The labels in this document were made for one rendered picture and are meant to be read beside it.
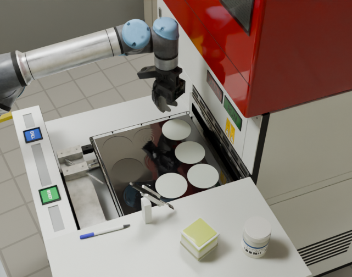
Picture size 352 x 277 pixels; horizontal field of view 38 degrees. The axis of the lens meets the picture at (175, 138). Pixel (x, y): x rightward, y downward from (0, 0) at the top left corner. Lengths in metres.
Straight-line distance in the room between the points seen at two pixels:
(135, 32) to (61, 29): 2.12
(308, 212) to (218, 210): 0.52
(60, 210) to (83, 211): 0.11
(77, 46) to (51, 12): 2.01
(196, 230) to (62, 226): 0.38
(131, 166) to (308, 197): 0.62
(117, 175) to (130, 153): 0.10
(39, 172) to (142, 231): 0.39
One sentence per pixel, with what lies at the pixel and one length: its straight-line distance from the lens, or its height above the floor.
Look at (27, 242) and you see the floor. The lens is 2.65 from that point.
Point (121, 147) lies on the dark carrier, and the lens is 1.73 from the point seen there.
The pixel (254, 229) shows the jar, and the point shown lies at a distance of 1.34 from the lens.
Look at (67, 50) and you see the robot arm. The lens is 1.39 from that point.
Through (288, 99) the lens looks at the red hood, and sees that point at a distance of 1.39.
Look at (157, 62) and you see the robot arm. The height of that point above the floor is 1.19.
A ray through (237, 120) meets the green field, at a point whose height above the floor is 1.10.
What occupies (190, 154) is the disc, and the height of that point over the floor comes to 0.90.
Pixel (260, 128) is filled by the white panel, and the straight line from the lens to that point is 1.42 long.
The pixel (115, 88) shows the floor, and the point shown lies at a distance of 3.33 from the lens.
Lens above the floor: 2.16
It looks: 46 degrees down
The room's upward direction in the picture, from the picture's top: 1 degrees clockwise
